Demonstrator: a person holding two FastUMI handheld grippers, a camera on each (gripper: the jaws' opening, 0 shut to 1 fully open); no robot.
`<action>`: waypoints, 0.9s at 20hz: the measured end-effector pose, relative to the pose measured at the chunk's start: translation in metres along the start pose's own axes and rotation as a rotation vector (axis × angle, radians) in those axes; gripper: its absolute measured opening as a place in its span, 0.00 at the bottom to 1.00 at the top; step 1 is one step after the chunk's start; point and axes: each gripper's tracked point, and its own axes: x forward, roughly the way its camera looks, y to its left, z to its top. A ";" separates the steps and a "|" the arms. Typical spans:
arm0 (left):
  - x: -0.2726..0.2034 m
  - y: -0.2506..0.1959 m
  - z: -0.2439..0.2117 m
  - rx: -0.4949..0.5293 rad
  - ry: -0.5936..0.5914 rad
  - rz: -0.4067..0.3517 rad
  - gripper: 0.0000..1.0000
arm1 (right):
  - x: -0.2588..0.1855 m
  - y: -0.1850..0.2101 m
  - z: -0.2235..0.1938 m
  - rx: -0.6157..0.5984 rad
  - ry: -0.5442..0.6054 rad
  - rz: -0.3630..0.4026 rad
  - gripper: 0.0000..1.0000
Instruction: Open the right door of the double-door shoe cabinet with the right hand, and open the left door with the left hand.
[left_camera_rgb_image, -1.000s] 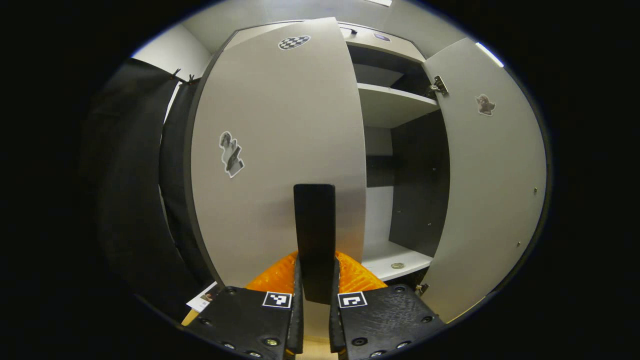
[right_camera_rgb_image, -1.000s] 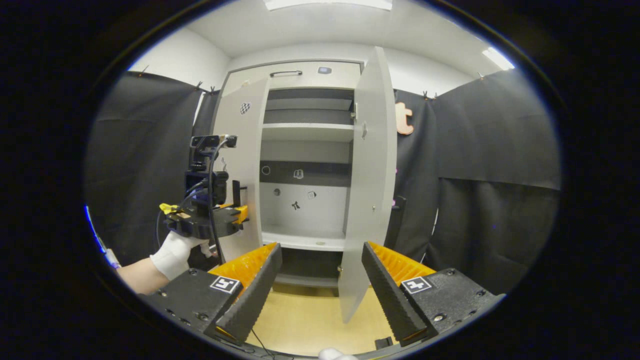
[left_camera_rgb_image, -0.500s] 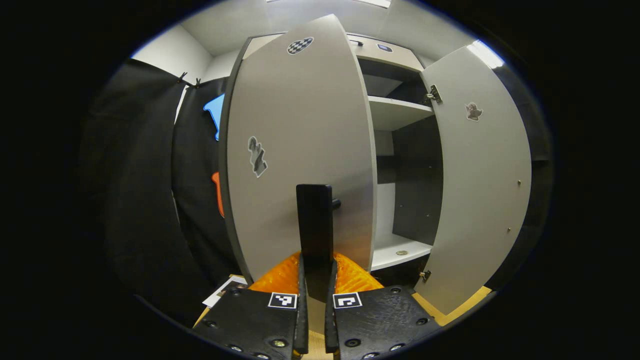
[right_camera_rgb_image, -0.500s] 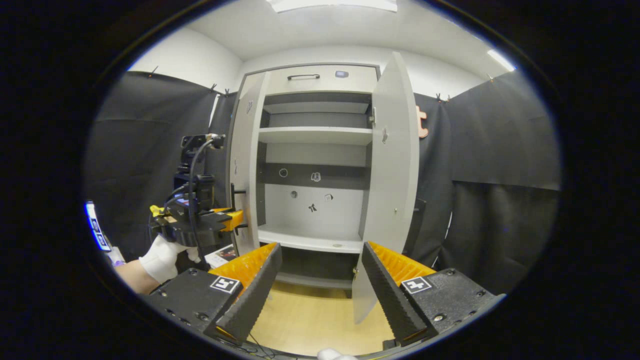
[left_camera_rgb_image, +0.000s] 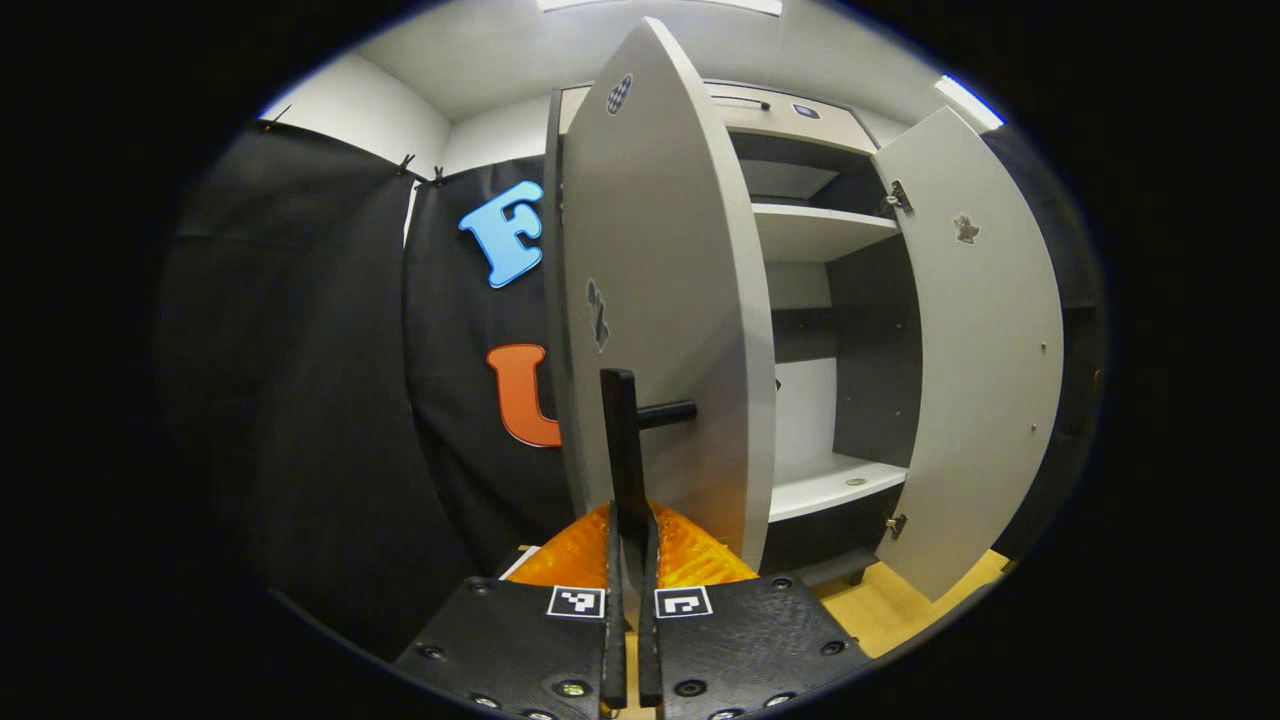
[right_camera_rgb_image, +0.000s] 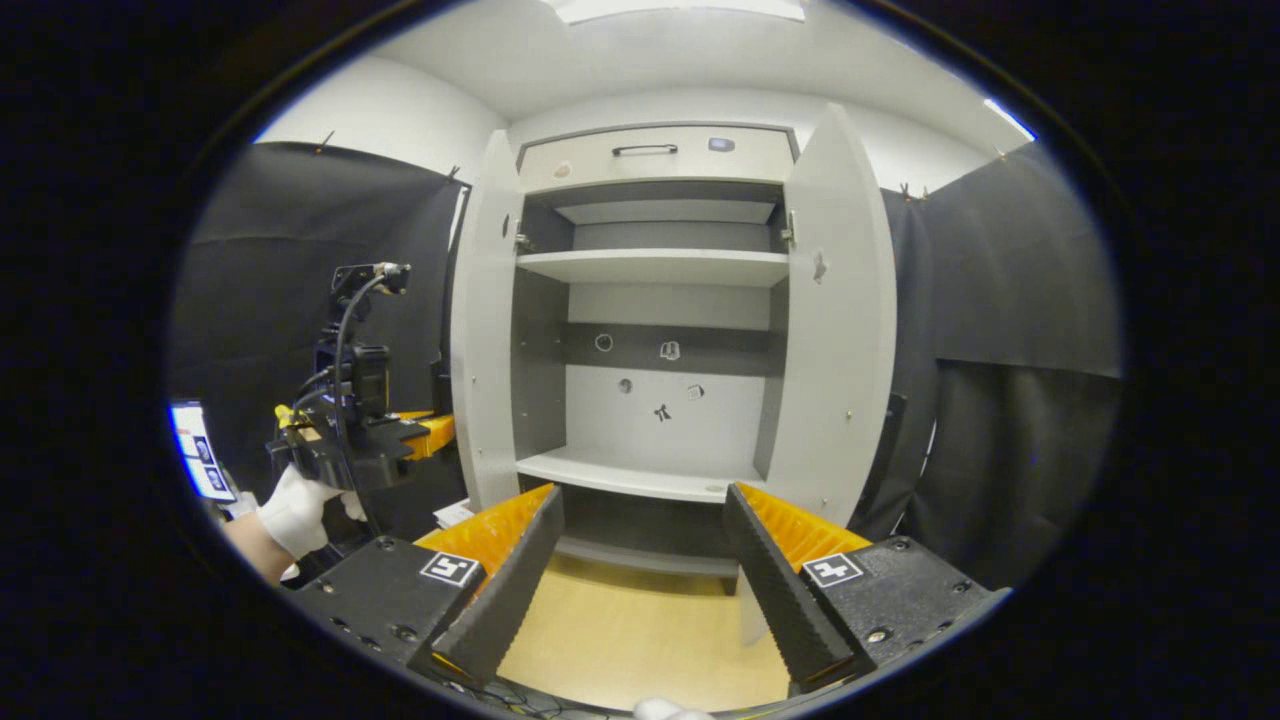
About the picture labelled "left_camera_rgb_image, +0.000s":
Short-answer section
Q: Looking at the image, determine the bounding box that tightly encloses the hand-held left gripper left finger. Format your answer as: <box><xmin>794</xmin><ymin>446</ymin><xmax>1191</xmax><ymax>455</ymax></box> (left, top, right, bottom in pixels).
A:
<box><xmin>392</xmin><ymin>500</ymin><xmax>630</xmax><ymax>720</ymax></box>

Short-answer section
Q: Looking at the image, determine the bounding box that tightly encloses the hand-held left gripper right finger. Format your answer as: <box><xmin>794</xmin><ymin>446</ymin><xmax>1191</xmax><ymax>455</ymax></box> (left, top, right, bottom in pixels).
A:
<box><xmin>638</xmin><ymin>500</ymin><xmax>875</xmax><ymax>720</ymax></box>

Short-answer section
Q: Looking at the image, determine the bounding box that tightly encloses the beige double-door shoe cabinet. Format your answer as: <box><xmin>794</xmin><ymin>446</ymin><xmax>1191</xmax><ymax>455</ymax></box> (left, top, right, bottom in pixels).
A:
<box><xmin>543</xmin><ymin>80</ymin><xmax>927</xmax><ymax>592</ymax></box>

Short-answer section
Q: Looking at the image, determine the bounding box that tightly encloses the beige shoe cabinet door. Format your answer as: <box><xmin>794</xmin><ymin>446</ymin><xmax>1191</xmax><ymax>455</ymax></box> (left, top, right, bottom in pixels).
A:
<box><xmin>555</xmin><ymin>17</ymin><xmax>779</xmax><ymax>626</ymax></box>
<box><xmin>873</xmin><ymin>105</ymin><xmax>1065</xmax><ymax>604</ymax></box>

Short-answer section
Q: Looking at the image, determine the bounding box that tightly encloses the black backdrop cloth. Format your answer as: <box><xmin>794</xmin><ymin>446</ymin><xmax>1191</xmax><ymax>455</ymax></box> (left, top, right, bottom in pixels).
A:
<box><xmin>150</xmin><ymin>120</ymin><xmax>1106</xmax><ymax>661</ymax></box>

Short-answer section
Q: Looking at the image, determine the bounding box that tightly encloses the small ceiling light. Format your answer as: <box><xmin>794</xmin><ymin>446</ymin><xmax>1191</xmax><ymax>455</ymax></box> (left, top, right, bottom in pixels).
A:
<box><xmin>935</xmin><ymin>75</ymin><xmax>1005</xmax><ymax>132</ymax></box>

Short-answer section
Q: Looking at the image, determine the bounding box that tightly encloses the large rectangular ceiling light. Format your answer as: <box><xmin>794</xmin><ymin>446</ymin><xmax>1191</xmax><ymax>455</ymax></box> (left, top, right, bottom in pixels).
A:
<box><xmin>537</xmin><ymin>0</ymin><xmax>784</xmax><ymax>17</ymax></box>

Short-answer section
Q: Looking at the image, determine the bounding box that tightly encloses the beige cabinet drawer black handle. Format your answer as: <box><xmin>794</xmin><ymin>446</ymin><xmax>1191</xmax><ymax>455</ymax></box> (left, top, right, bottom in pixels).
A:
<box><xmin>560</xmin><ymin>82</ymin><xmax>882</xmax><ymax>157</ymax></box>

